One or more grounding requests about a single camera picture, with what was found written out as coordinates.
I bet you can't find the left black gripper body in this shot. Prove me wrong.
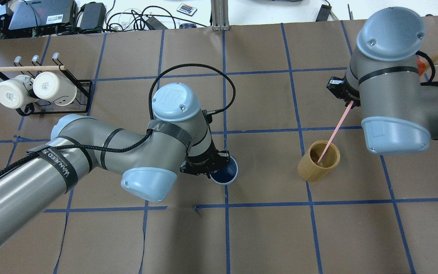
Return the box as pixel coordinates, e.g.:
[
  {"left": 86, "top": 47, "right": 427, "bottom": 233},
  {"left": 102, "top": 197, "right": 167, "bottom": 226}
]
[{"left": 179, "top": 140, "right": 231, "bottom": 177}]

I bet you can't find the aluminium frame post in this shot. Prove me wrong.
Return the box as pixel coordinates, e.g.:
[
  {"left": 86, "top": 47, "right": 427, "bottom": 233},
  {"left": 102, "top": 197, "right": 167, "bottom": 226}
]
[{"left": 211, "top": 0, "right": 230, "bottom": 31}]

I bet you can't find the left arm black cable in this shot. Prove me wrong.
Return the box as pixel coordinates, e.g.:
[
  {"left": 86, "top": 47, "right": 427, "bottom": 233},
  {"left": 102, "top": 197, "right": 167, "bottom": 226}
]
[{"left": 0, "top": 64, "right": 236, "bottom": 194}]

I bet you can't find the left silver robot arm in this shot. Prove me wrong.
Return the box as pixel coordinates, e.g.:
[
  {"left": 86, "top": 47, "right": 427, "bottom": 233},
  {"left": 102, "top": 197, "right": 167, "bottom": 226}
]
[{"left": 0, "top": 83, "right": 238, "bottom": 248}]

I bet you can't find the white mug left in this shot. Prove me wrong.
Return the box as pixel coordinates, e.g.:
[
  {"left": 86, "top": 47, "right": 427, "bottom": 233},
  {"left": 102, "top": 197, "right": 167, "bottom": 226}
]
[{"left": 0, "top": 75, "right": 38, "bottom": 109}]

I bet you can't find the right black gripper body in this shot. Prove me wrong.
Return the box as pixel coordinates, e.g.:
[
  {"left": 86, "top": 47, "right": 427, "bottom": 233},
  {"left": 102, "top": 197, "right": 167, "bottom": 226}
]
[{"left": 326, "top": 76, "right": 360, "bottom": 107}]

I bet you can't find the black projector box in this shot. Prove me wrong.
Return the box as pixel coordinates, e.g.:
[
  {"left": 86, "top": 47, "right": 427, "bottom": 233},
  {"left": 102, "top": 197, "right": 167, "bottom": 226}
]
[{"left": 8, "top": 0, "right": 78, "bottom": 37}]

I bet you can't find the black wire mug rack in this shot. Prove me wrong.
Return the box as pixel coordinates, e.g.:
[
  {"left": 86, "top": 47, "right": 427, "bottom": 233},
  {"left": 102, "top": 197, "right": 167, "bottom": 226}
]
[{"left": 0, "top": 53, "right": 93, "bottom": 116}]

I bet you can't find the pink chopstick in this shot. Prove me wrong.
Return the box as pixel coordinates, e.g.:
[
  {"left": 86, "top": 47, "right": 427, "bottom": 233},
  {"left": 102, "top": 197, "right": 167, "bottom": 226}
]
[{"left": 316, "top": 100, "right": 354, "bottom": 164}]

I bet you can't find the white mug right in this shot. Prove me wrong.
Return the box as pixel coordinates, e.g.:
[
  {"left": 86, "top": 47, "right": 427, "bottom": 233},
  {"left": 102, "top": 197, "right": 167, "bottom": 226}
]
[{"left": 33, "top": 72, "right": 78, "bottom": 106}]

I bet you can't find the white mug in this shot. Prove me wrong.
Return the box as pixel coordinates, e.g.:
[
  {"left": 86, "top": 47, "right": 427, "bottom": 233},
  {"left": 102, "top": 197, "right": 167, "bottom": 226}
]
[
  {"left": 33, "top": 72, "right": 78, "bottom": 106},
  {"left": 0, "top": 75, "right": 38, "bottom": 109}
]

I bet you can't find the bamboo cup holder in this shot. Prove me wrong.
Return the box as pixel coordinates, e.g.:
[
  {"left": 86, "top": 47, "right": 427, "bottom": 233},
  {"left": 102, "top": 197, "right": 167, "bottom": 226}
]
[{"left": 297, "top": 140, "right": 341, "bottom": 182}]

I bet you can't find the orange mug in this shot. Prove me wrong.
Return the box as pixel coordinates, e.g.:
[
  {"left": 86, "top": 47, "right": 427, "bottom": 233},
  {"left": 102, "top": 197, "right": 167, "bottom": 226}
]
[{"left": 417, "top": 56, "right": 426, "bottom": 76}]

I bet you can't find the light blue plastic cup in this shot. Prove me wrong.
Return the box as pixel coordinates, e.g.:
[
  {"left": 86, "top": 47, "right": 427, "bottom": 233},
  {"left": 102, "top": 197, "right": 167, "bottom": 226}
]
[{"left": 209, "top": 157, "right": 239, "bottom": 185}]

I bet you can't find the small remote control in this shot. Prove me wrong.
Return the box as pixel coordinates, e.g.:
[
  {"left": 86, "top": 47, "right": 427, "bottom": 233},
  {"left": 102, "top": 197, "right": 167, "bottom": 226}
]
[{"left": 176, "top": 3, "right": 198, "bottom": 17}]

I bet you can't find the black power brick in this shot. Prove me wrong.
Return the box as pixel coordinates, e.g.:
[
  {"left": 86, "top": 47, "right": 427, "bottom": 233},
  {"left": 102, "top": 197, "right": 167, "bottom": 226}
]
[{"left": 78, "top": 2, "right": 106, "bottom": 30}]

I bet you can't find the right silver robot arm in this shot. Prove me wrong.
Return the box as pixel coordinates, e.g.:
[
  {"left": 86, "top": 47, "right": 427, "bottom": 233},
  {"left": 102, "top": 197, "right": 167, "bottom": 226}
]
[{"left": 326, "top": 7, "right": 438, "bottom": 155}]

